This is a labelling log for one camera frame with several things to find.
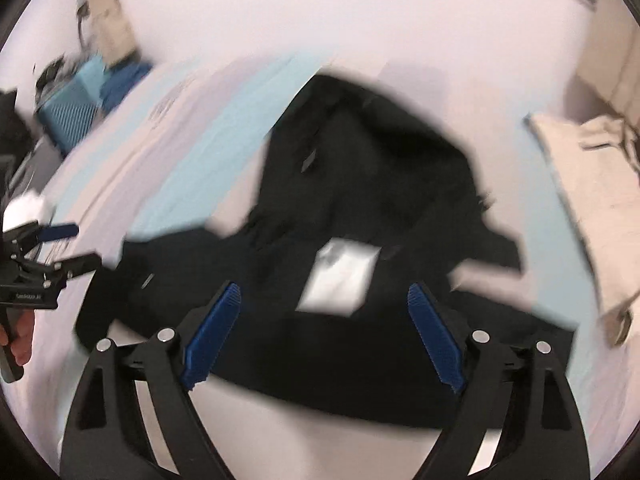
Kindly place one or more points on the striped bed sheet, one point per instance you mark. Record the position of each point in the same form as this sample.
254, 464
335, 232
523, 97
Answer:
190, 160

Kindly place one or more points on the blue ribbed suitcase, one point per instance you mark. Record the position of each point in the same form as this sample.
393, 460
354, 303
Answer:
67, 110

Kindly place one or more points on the beige folded garment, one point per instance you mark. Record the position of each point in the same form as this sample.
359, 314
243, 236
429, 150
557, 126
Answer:
585, 185

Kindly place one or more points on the grey case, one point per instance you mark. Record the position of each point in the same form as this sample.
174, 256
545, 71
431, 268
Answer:
32, 170

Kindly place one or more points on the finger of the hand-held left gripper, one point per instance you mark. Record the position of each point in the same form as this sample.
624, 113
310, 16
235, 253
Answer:
55, 231
70, 266

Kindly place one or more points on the dark blue cloth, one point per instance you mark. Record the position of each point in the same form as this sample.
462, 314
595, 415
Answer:
122, 87

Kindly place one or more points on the white printed t-shirt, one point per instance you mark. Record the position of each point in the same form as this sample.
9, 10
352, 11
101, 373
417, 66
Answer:
25, 210

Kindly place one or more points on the black bag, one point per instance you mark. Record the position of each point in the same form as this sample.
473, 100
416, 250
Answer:
12, 125

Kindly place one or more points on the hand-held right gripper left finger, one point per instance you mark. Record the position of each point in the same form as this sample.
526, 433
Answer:
212, 332

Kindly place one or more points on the beige curtain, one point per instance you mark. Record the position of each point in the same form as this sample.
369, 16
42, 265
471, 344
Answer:
107, 10
607, 60

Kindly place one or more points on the black garment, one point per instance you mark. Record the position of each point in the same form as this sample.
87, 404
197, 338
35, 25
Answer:
360, 180

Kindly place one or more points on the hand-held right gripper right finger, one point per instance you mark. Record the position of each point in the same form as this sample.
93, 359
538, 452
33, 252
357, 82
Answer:
432, 332

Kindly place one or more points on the person's left hand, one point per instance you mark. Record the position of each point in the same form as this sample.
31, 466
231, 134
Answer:
24, 335

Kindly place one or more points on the grey crumpled clothing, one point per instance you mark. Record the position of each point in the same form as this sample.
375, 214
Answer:
52, 70

